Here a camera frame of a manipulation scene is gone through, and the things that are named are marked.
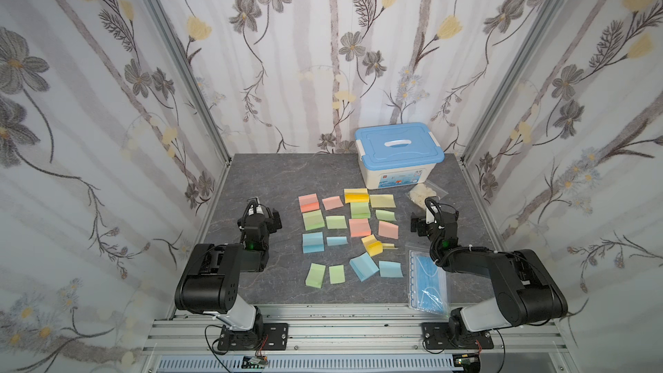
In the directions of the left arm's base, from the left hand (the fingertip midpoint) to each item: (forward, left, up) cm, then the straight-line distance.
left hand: (261, 209), depth 94 cm
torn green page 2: (-22, -27, -7) cm, 36 cm away
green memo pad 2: (-1, -19, -7) cm, 20 cm away
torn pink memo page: (-5, -48, -8) cm, 49 cm away
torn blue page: (-9, -28, -9) cm, 31 cm away
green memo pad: (+3, -37, -7) cm, 38 cm away
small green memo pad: (-22, -20, -7) cm, 31 cm away
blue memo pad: (-11, -19, -7) cm, 23 cm away
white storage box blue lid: (+17, -52, +9) cm, 56 cm away
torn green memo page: (+1, -47, -8) cm, 48 cm away
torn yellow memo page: (+9, -48, -9) cm, 49 cm away
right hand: (-2, -63, +2) cm, 63 cm away
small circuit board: (-46, -2, -8) cm, 47 cm away
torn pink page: (+7, -26, -8) cm, 29 cm away
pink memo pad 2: (-5, -36, -6) cm, 37 cm away
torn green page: (-2, -28, -7) cm, 29 cm away
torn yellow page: (-12, -47, -8) cm, 49 cm away
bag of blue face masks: (-26, -57, -7) cm, 63 cm away
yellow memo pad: (+11, -37, -8) cm, 39 cm away
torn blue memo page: (-20, -46, -9) cm, 51 cm away
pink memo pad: (+7, -17, -7) cm, 20 cm away
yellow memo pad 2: (-13, -41, -6) cm, 43 cm away
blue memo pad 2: (-20, -37, -7) cm, 43 cm away
